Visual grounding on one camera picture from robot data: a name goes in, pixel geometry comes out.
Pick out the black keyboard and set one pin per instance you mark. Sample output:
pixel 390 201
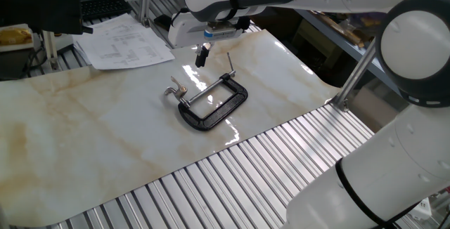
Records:
pixel 105 7

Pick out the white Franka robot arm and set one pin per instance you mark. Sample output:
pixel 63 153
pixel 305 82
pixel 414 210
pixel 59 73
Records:
pixel 386 173

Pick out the printed paper stack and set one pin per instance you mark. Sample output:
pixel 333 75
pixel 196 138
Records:
pixel 119 44

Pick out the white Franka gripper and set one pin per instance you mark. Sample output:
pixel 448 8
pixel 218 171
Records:
pixel 183 32

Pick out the aluminium frame post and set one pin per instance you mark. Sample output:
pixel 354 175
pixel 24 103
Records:
pixel 51 48
pixel 353 76
pixel 144 0

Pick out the grey metal shelf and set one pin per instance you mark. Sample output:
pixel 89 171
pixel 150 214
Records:
pixel 344 44

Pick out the tray with yellow packet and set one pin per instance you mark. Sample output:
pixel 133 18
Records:
pixel 14 37

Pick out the marble pattern sheet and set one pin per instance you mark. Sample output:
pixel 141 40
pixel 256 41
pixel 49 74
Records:
pixel 88 134

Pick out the black C-clamp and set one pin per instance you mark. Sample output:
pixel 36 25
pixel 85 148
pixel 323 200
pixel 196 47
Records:
pixel 211 118

